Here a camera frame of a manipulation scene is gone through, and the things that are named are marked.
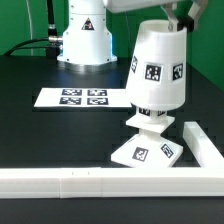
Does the white lamp base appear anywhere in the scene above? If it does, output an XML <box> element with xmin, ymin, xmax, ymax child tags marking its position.
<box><xmin>111</xmin><ymin>114</ymin><xmax>183</xmax><ymax>168</ymax></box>

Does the white lamp bulb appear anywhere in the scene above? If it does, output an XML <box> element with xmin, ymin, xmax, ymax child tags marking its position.
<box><xmin>137</xmin><ymin>107</ymin><xmax>167</xmax><ymax>119</ymax></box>

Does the black cable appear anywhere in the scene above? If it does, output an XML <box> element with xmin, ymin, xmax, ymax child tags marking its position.
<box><xmin>2</xmin><ymin>37</ymin><xmax>51</xmax><ymax>57</ymax></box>

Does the black cable connector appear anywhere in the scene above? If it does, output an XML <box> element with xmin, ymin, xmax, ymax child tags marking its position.
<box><xmin>45</xmin><ymin>0</ymin><xmax>64</xmax><ymax>58</ymax></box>

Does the white lamp shade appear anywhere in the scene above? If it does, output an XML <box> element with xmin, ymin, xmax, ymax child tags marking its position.
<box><xmin>126</xmin><ymin>20</ymin><xmax>187</xmax><ymax>111</ymax></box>

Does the white L-shaped fence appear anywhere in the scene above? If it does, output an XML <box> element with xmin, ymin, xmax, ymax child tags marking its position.
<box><xmin>0</xmin><ymin>122</ymin><xmax>224</xmax><ymax>199</ymax></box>

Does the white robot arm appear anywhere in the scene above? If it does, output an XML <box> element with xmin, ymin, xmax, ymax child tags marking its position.
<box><xmin>57</xmin><ymin>0</ymin><xmax>208</xmax><ymax>72</ymax></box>

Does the white marker tag plate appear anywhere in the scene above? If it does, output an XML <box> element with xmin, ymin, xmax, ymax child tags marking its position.
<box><xmin>34</xmin><ymin>88</ymin><xmax>131</xmax><ymax>108</ymax></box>

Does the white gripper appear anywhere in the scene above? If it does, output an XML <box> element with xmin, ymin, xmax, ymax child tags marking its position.
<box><xmin>103</xmin><ymin>0</ymin><xmax>208</xmax><ymax>32</ymax></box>

